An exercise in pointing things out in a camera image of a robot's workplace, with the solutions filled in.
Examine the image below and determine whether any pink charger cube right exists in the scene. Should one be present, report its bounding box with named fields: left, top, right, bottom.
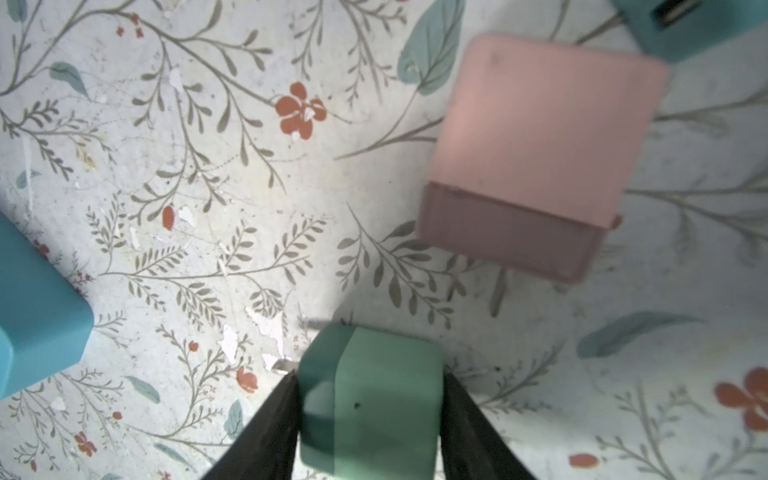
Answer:
left=416, top=35, right=670, bottom=283

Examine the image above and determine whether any round light blue socket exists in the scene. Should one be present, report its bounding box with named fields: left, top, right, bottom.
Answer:
left=1, top=216, right=94, bottom=399

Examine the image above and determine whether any teal charger cube right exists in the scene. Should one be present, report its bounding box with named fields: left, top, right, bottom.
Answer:
left=613, top=0, right=767, bottom=63

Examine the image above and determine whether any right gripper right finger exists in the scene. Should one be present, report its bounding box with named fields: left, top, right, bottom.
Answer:
left=440, top=372, right=535, bottom=480

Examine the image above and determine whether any green charger cube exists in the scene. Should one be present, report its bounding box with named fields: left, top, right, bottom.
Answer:
left=297, top=323, right=444, bottom=479

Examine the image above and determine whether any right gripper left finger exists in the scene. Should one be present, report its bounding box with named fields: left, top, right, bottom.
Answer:
left=203, top=371, right=301, bottom=480

